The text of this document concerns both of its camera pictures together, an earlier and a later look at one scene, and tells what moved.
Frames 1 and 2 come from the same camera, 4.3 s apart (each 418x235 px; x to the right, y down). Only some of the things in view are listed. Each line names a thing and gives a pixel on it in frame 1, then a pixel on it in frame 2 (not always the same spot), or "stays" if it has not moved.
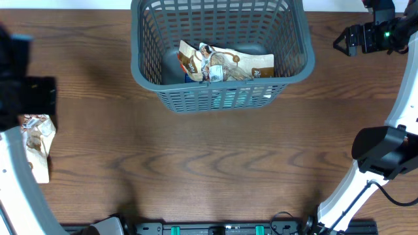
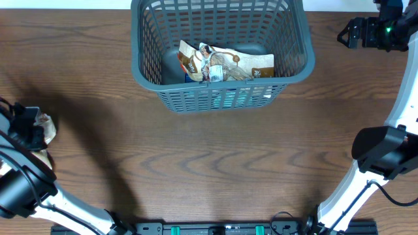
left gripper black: x=38 y=94 to x=37 y=138
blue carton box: x=187 y=79 stays
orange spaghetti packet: x=181 y=65 stays
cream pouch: x=222 y=64 stays
